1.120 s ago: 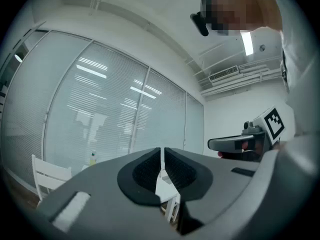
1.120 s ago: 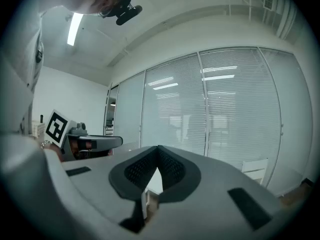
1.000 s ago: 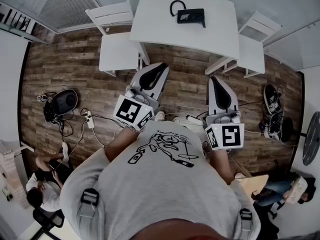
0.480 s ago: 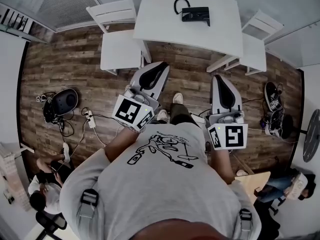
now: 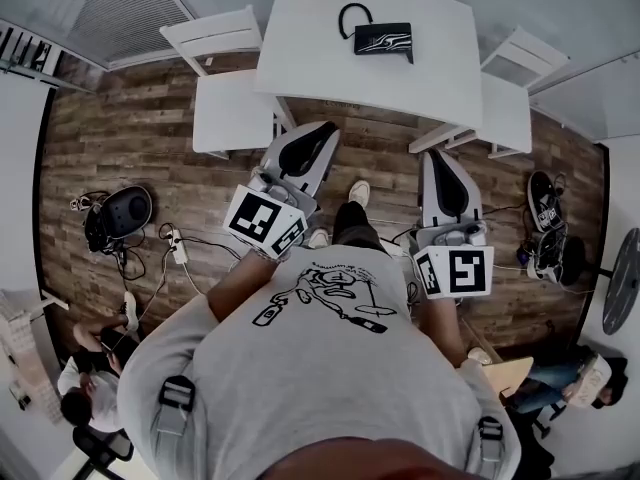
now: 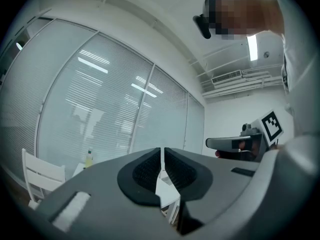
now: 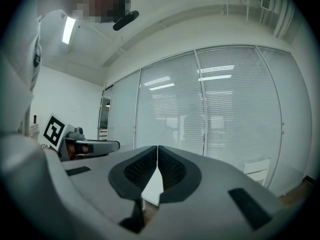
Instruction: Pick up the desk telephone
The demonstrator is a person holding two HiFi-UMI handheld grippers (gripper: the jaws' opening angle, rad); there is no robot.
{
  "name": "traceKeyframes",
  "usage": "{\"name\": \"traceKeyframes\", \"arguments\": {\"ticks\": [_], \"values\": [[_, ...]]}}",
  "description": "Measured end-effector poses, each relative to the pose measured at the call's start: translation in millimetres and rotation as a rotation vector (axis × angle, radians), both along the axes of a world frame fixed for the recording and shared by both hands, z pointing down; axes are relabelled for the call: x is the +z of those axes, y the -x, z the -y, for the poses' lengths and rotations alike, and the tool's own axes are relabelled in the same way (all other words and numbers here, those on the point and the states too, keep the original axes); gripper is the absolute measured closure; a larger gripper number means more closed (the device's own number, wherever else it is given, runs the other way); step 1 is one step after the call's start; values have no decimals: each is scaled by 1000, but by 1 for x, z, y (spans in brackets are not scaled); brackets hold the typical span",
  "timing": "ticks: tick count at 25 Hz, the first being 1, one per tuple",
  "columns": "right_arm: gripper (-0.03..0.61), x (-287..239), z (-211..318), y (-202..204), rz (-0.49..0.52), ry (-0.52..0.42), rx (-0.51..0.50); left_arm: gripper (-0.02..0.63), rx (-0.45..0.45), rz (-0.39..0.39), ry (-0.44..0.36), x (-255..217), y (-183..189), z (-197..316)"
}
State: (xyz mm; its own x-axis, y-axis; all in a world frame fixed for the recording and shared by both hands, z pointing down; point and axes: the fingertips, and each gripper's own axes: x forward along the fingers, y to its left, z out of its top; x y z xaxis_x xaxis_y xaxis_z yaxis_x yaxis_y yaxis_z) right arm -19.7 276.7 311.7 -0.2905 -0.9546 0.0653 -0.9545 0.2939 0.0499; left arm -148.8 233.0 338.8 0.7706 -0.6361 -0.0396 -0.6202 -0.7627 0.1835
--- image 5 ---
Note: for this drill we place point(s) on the wall shelf with items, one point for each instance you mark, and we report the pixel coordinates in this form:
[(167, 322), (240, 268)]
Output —
[(27, 50)]

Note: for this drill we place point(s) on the black device with marker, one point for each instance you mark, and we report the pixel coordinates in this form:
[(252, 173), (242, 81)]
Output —
[(545, 200)]

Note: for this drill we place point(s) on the person's right forearm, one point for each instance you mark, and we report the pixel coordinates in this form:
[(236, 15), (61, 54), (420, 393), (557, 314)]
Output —
[(442, 328)]

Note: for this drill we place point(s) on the black office chair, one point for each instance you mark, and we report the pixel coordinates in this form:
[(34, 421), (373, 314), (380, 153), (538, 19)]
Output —
[(102, 445)]

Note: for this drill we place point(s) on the black desk telephone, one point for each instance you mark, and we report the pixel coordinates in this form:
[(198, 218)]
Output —
[(382, 38)]

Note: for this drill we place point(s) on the light wooden board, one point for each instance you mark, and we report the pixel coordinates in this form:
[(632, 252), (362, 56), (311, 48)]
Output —
[(510, 375)]

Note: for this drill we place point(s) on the black and white device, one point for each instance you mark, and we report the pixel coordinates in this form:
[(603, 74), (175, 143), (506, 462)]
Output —
[(555, 258)]

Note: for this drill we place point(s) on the person's white shoe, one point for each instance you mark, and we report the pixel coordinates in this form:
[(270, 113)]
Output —
[(359, 193), (318, 238)]

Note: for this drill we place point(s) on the white table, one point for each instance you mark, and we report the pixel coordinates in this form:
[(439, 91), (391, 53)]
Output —
[(310, 43)]

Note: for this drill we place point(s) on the black round headset device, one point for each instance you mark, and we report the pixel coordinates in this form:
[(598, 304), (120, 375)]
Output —
[(125, 210)]

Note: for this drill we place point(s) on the person's left forearm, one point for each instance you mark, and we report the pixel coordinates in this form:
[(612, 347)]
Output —
[(240, 288)]

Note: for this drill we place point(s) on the person's grey printed t-shirt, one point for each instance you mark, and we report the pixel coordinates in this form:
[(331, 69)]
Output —
[(320, 378)]

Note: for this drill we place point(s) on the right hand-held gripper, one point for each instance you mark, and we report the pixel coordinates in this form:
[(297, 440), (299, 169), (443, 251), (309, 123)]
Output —
[(462, 270)]

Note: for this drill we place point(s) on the window with grey blinds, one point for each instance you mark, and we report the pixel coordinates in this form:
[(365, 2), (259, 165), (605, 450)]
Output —
[(130, 13)]

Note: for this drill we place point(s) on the person's face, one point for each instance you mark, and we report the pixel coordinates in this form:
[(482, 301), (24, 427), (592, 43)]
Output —
[(370, 460)]

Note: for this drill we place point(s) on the white chair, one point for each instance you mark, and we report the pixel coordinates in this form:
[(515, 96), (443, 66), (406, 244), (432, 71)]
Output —
[(505, 113), (225, 113)]

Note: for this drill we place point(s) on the person's black trouser leg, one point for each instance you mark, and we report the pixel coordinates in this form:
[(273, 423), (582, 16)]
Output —
[(356, 228)]

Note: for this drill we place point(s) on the white power strip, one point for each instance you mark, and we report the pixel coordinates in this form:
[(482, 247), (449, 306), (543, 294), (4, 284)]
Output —
[(177, 245)]

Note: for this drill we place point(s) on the round black side table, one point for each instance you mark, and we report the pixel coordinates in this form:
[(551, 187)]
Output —
[(622, 283)]

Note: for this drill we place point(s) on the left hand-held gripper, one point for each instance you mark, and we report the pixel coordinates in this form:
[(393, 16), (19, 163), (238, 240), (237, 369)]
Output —
[(260, 218)]

